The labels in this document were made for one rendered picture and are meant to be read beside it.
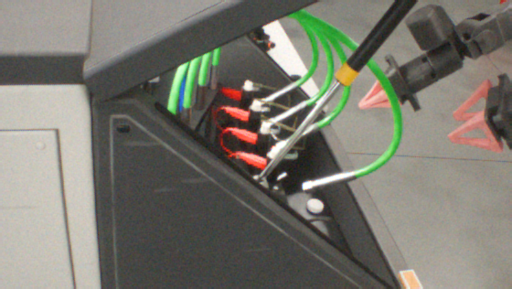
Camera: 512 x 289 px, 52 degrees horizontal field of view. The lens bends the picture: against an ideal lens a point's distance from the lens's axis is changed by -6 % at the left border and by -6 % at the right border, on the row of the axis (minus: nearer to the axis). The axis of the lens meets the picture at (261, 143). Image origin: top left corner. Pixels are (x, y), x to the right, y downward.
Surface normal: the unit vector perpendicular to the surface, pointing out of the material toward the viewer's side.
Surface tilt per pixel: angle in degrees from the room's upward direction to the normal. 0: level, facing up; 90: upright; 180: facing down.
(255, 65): 90
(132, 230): 90
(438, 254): 0
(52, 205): 90
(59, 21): 0
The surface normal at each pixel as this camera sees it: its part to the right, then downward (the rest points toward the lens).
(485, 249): 0.15, -0.80
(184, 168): 0.22, 0.60
